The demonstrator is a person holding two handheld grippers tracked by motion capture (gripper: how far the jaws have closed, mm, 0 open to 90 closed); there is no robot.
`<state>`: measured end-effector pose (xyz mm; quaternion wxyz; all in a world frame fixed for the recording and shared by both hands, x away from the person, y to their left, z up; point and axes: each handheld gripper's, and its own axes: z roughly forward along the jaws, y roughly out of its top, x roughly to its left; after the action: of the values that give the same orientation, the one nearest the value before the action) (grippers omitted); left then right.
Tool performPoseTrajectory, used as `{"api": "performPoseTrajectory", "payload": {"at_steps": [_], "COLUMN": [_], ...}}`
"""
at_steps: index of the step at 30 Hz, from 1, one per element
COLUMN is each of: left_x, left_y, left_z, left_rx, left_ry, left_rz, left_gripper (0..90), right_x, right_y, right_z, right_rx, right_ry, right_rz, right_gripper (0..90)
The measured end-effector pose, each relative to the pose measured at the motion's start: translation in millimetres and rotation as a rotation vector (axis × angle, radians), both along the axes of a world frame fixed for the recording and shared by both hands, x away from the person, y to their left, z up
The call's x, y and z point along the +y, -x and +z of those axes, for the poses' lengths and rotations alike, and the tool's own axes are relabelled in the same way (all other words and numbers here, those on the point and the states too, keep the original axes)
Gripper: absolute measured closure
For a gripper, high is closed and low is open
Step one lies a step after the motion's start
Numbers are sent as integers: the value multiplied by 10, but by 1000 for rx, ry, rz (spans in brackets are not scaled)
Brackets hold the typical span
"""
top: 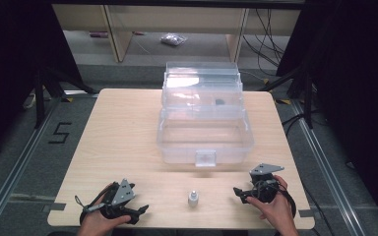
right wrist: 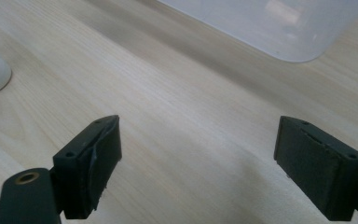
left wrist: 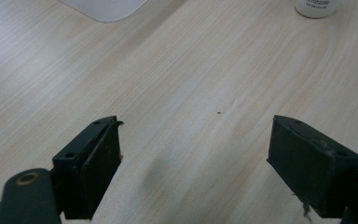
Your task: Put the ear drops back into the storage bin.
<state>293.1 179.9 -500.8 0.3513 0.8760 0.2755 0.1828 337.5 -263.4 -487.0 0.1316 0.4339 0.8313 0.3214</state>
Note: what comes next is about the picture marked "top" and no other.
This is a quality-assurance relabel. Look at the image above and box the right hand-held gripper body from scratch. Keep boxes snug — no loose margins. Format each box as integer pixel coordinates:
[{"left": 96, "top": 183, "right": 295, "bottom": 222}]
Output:
[{"left": 248, "top": 162, "right": 285, "bottom": 205}]

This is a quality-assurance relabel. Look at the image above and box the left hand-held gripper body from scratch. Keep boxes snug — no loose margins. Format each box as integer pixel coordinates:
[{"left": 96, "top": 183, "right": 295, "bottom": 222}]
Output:
[{"left": 86, "top": 178, "right": 138, "bottom": 221}]

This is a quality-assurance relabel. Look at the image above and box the small white bottle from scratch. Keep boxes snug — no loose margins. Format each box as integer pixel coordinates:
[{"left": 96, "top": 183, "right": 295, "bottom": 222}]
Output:
[{"left": 187, "top": 190, "right": 200, "bottom": 208}]

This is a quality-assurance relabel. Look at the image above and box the clear plastic storage box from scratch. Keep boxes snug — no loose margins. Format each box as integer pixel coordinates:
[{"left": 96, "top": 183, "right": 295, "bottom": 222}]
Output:
[{"left": 157, "top": 61, "right": 255, "bottom": 168}]

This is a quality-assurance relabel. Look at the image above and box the person's right hand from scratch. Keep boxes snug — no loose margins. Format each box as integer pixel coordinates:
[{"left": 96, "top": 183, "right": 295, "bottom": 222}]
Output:
[{"left": 245, "top": 174, "right": 300, "bottom": 236}]

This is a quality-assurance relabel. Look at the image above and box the person's left hand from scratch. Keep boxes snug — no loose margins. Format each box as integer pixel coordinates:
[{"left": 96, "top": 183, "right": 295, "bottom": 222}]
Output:
[{"left": 76, "top": 183, "right": 133, "bottom": 236}]

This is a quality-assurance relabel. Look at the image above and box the black tape strip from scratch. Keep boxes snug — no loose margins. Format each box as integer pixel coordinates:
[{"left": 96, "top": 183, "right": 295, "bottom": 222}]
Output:
[
  {"left": 297, "top": 208, "right": 315, "bottom": 218},
  {"left": 49, "top": 202, "right": 67, "bottom": 212}
]

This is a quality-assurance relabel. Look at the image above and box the black metal stand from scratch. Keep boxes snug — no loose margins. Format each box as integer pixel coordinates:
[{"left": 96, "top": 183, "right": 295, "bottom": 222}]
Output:
[
  {"left": 259, "top": 63, "right": 323, "bottom": 130},
  {"left": 32, "top": 67, "right": 100, "bottom": 130}
]

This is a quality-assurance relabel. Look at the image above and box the crumpled clear plastic bag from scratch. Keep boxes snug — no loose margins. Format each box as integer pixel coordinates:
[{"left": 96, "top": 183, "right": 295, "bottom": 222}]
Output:
[{"left": 159, "top": 32, "right": 189, "bottom": 47}]

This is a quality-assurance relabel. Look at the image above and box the light wooden shelf unit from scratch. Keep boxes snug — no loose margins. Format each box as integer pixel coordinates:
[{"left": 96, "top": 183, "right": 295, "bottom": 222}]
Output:
[{"left": 51, "top": 4, "right": 301, "bottom": 63}]

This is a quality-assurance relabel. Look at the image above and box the black wrist strap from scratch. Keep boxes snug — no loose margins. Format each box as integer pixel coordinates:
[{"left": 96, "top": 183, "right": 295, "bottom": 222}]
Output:
[
  {"left": 277, "top": 188, "right": 297, "bottom": 218},
  {"left": 74, "top": 195, "right": 95, "bottom": 226}
]

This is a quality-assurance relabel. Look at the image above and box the metal floor rail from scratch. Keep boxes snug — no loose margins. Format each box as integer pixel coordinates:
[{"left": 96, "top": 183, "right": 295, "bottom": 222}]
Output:
[
  {"left": 289, "top": 97, "right": 367, "bottom": 236},
  {"left": 0, "top": 94, "right": 63, "bottom": 236}
]

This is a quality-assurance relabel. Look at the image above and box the bundle of black cables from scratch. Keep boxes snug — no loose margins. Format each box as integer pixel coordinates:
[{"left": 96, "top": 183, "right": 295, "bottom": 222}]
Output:
[{"left": 241, "top": 8, "right": 292, "bottom": 69}]

